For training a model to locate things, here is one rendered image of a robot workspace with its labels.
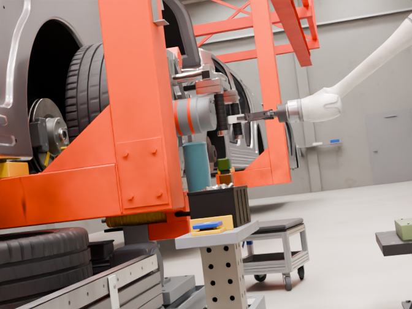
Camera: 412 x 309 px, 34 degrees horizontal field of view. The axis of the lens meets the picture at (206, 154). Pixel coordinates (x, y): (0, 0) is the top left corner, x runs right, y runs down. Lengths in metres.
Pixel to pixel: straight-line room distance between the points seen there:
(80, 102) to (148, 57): 0.41
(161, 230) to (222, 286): 0.68
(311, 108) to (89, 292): 1.36
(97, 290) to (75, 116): 0.90
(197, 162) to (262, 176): 3.81
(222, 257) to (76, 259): 0.41
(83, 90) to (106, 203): 0.49
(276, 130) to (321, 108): 3.56
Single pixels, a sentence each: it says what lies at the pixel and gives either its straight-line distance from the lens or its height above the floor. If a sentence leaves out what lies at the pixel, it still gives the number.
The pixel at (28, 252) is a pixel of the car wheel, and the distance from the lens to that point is 1.68.
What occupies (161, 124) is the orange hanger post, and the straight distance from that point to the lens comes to 2.03.
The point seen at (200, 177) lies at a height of 0.61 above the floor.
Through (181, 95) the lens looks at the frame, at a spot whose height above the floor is 0.96.
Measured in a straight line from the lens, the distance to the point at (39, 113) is 2.73.
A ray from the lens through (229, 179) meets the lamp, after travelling 2.17.
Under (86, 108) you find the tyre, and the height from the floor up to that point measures 0.89.
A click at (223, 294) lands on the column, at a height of 0.27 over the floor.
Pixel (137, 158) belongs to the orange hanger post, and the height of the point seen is 0.69.
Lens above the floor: 0.58
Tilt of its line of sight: 3 degrees up
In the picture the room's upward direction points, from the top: 7 degrees counter-clockwise
